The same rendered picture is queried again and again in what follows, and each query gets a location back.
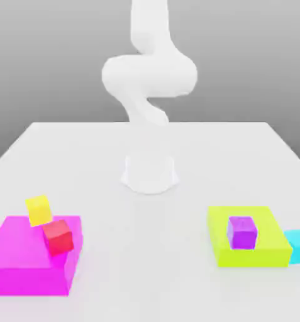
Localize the small purple cube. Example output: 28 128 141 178
226 215 258 251

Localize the small red cube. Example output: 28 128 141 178
42 219 75 257

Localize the small yellow cube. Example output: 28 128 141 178
25 194 53 228

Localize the large lime green box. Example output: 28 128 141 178
206 206 294 268

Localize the large magenta box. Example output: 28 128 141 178
0 215 84 297

